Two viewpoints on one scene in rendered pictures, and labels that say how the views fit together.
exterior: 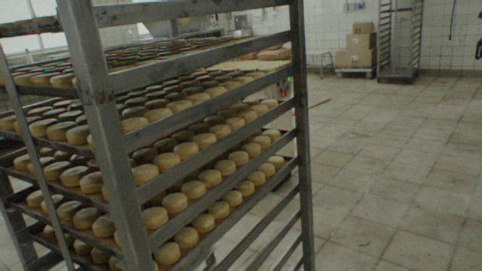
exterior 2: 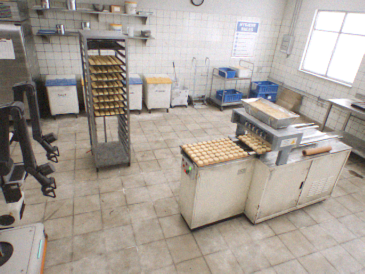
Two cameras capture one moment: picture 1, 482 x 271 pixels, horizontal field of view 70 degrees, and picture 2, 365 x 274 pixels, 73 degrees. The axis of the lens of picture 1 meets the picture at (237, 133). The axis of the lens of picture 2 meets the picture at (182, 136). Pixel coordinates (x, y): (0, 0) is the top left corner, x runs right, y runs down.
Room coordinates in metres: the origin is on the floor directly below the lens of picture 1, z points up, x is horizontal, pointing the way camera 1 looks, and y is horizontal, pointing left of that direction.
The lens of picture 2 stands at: (3.23, -2.20, 2.15)
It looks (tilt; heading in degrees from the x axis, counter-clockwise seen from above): 27 degrees down; 117
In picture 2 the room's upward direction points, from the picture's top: 5 degrees clockwise
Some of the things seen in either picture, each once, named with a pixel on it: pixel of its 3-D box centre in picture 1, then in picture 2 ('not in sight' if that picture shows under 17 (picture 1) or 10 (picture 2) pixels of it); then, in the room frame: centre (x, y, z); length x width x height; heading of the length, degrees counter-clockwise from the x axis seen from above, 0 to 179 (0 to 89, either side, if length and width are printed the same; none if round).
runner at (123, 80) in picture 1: (219, 53); not in sight; (0.71, 0.02, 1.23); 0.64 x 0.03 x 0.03; 144
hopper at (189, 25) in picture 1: (179, 24); (266, 113); (2.90, 0.36, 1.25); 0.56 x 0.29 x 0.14; 144
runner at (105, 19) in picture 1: (213, 6); not in sight; (0.71, 0.02, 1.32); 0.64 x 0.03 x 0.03; 144
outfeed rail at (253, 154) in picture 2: not in sight; (276, 149); (3.08, 0.36, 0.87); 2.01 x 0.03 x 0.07; 54
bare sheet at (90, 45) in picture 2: not in sight; (102, 45); (0.82, 0.18, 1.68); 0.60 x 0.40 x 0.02; 144
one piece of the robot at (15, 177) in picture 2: not in sight; (13, 178); (1.56, -1.49, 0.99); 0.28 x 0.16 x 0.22; 139
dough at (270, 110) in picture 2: not in sight; (267, 111); (2.90, 0.36, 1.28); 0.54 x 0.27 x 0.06; 144
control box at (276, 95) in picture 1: (282, 87); (187, 166); (2.38, -0.34, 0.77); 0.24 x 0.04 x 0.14; 144
